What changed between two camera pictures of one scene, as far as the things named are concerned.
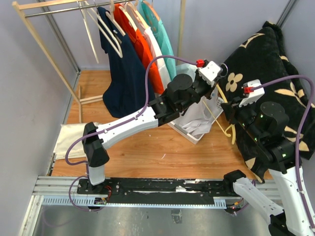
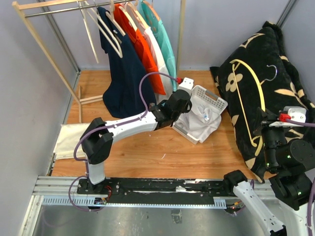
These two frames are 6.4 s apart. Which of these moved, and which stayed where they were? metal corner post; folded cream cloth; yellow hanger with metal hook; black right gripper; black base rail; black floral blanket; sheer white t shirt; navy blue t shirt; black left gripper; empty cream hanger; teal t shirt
Moved: sheer white t shirt; yellow hanger with metal hook; black left gripper; black right gripper
Stayed: metal corner post; empty cream hanger; black floral blanket; folded cream cloth; navy blue t shirt; black base rail; teal t shirt
